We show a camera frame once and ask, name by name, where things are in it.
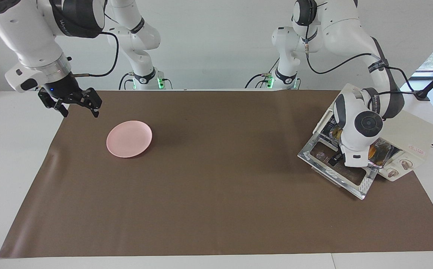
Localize glass oven door metal frame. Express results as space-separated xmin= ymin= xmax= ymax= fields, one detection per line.
xmin=297 ymin=133 xmax=379 ymax=200

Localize pink round plate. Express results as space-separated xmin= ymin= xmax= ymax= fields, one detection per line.
xmin=106 ymin=120 xmax=153 ymax=158

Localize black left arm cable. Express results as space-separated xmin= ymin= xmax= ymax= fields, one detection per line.
xmin=303 ymin=15 xmax=428 ymax=101

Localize cream toaster oven body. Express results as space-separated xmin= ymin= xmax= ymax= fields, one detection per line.
xmin=313 ymin=83 xmax=433 ymax=182

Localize brown table mat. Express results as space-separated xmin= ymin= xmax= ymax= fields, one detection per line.
xmin=0 ymin=90 xmax=433 ymax=258

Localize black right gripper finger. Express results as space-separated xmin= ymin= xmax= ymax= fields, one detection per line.
xmin=80 ymin=88 xmax=102 ymax=118
xmin=38 ymin=90 xmax=69 ymax=118

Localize golden sliced bread loaf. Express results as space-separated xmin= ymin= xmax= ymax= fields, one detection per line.
xmin=332 ymin=127 xmax=377 ymax=159

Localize black arm base cable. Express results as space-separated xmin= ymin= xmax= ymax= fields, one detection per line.
xmin=118 ymin=72 xmax=135 ymax=90
xmin=245 ymin=56 xmax=280 ymax=89

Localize aluminium foil tray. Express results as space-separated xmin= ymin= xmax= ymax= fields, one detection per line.
xmin=327 ymin=115 xmax=394 ymax=167

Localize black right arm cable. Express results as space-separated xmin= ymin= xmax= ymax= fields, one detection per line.
xmin=71 ymin=32 xmax=120 ymax=78

